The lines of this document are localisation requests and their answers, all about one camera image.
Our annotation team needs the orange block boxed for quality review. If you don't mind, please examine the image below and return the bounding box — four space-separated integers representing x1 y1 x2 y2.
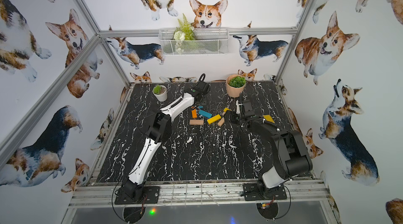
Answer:
192 109 197 119

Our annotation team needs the natural wood block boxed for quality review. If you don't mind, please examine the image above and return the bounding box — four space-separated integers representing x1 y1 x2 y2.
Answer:
217 118 225 127
190 119 204 125

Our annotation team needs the long teal block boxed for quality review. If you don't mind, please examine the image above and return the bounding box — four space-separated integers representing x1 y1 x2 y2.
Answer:
198 110 212 119

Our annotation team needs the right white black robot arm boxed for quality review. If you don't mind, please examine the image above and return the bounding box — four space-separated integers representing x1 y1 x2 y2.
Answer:
229 97 313 201

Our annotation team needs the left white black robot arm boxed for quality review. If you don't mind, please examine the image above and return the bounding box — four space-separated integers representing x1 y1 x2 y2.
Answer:
120 74 211 203

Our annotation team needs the yellow toy shovel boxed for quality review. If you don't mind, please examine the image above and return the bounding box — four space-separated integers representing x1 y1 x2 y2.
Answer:
263 115 274 123

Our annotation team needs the terracotta plant pot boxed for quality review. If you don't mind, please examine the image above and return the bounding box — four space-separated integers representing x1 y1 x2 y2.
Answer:
226 74 247 98

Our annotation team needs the small white plant pot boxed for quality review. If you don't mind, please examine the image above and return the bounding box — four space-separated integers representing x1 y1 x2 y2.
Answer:
153 85 167 102

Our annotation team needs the green fern with white flower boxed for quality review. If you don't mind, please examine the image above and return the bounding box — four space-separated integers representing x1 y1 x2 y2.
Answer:
173 14 196 54

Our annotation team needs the white wire wall basket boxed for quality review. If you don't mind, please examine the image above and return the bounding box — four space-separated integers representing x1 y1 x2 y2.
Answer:
158 28 229 56

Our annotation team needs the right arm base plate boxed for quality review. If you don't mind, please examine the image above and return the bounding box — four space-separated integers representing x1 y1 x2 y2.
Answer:
241 181 288 201

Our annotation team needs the aluminium front rail frame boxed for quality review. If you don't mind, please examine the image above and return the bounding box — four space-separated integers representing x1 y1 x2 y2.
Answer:
68 178 330 208

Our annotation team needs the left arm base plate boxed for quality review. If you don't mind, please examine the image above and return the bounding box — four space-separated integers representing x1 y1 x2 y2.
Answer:
113 186 161 205

